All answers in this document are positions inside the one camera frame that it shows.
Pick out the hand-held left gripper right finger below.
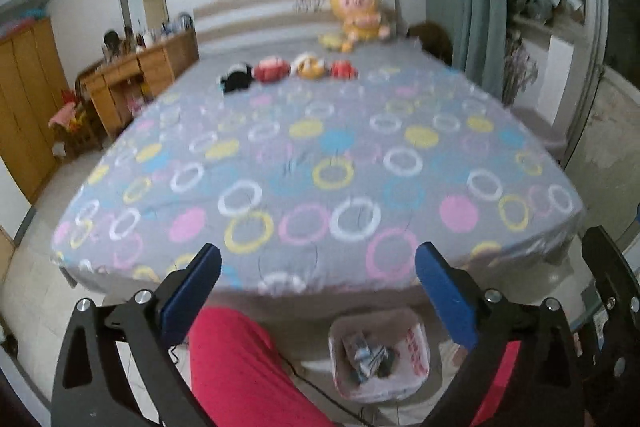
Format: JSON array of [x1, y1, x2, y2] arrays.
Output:
[[415, 242, 586, 427]]

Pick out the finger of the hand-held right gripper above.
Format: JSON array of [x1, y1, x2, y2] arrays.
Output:
[[581, 226, 640, 427]]

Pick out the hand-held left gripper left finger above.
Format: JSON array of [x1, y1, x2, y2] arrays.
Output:
[[50, 243, 223, 427]]

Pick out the white trash bin pink bag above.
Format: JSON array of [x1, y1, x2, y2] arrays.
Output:
[[327, 308, 432, 404]]

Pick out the person's left leg red pants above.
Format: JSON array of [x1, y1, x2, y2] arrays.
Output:
[[189, 306, 333, 427]]

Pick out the person's leg red pants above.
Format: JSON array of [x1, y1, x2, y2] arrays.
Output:
[[470, 341, 523, 427], [189, 306, 333, 427]]

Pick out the person's right leg red pants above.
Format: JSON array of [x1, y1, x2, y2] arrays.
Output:
[[470, 341, 523, 427]]

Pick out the grey circle-print bed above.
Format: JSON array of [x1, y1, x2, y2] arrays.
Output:
[[51, 38, 587, 324]]

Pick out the chair with pink cloth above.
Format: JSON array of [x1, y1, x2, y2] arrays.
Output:
[[48, 88, 102, 158]]

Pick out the black and white plush toy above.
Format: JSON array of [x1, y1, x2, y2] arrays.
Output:
[[219, 63, 254, 94]]

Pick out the wooden desk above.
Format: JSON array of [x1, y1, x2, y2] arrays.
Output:
[[79, 29, 200, 140]]

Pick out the dried flower bunch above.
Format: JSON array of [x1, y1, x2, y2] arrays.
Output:
[[502, 33, 539, 106]]

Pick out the red round plush toy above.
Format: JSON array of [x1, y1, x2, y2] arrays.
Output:
[[254, 56, 291, 84]]

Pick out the small red plush toy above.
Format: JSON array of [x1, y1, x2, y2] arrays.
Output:
[[329, 59, 359, 80]]

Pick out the wooden wardrobe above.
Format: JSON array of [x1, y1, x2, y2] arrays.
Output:
[[0, 17, 72, 204]]

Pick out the brown plush toy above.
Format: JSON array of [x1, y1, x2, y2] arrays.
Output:
[[406, 20, 454, 68]]

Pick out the orange and white plush toy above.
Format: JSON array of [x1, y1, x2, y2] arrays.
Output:
[[291, 51, 329, 80]]

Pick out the bottles on desk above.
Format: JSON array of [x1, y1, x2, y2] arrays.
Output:
[[102, 13, 194, 55]]

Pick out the small yellow plush toy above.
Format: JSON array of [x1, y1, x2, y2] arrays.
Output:
[[319, 33, 355, 54]]

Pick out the beige striped headboard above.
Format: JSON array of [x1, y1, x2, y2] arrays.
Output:
[[192, 0, 402, 55]]

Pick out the large yellow plush doll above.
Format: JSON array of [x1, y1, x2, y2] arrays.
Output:
[[329, 0, 394, 45]]

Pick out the wall mirror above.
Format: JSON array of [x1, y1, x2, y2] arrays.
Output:
[[118, 0, 169, 42]]

